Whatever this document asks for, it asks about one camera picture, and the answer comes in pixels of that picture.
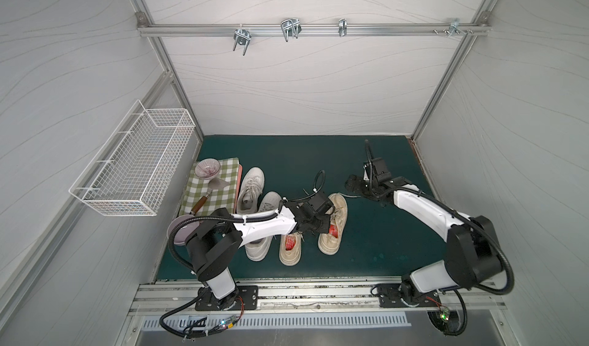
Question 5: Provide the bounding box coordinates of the metal U-bolt hook left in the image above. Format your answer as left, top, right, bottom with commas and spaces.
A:
233, 28, 252, 56

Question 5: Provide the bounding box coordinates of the white sneaker front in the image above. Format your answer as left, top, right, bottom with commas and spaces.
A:
243, 191, 282, 262

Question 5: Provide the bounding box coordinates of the metal clip hook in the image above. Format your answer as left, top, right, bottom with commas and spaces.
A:
338, 18, 348, 37

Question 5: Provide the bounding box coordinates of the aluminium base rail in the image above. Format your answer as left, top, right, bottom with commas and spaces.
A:
128, 278, 507, 317

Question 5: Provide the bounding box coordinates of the green checkered cloth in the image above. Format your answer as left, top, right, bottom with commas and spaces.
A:
178, 156, 243, 218

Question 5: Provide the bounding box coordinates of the metal u-bolt hook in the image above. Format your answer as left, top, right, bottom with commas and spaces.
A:
280, 18, 302, 42
233, 28, 252, 56

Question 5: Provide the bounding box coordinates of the metal U-bolt hook middle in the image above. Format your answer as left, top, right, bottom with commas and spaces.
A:
280, 18, 302, 42

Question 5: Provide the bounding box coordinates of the beige lace sneaker with laces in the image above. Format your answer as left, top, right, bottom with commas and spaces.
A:
318, 193, 348, 255

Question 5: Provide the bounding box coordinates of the white wire basket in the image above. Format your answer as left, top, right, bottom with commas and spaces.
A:
68, 100, 195, 217

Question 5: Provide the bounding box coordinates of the metal bracket hook right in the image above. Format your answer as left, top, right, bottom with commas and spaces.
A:
433, 19, 474, 37

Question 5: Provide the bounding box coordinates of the white slotted cable duct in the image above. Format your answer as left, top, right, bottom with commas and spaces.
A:
141, 312, 412, 332

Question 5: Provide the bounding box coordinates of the white sneaker rear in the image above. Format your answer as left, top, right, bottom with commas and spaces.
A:
236, 167, 265, 214

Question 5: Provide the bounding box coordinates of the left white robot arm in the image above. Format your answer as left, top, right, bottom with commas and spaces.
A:
167, 192, 335, 301

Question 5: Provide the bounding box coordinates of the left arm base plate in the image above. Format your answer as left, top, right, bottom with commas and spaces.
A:
195, 285, 259, 312

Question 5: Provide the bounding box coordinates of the white sneaker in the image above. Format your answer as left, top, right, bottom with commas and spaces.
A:
243, 191, 282, 262
236, 167, 265, 214

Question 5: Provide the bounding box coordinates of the beige lace sneaker near front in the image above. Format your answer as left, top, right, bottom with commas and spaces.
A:
279, 232, 302, 266

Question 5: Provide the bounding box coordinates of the purple saucepan wooden handle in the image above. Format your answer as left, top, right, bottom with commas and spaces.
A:
167, 188, 213, 246

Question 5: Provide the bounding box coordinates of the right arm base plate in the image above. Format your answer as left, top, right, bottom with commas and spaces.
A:
370, 282, 442, 309

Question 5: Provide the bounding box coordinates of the red orange insole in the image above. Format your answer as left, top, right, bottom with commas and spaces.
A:
328, 224, 339, 239

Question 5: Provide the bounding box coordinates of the red insole in front sneaker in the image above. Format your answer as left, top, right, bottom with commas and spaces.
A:
285, 235, 297, 252

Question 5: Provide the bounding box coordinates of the metal crossbar rail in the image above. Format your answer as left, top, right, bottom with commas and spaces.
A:
138, 22, 492, 37

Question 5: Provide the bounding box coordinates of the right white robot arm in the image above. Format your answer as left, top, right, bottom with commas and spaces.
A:
345, 158, 515, 296

